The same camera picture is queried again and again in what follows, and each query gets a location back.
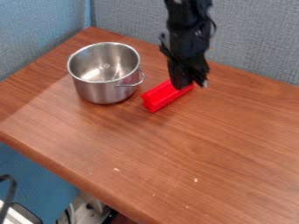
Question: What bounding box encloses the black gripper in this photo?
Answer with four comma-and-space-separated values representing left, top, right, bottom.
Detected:
159, 24, 215, 90

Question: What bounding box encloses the red plastic block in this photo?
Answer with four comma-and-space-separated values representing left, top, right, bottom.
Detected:
140, 80, 195, 113

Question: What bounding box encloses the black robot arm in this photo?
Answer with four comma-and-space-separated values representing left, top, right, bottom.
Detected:
159, 0, 218, 90

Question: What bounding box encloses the stainless steel pot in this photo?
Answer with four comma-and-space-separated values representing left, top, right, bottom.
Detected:
67, 42, 146, 104

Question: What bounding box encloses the white box under table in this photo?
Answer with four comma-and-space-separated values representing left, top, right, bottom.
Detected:
55, 192, 115, 224

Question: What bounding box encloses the grey device bottom left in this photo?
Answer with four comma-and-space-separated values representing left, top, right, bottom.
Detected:
0, 202, 43, 224

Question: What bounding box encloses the black cable loop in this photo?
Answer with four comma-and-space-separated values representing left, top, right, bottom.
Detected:
0, 174, 19, 224

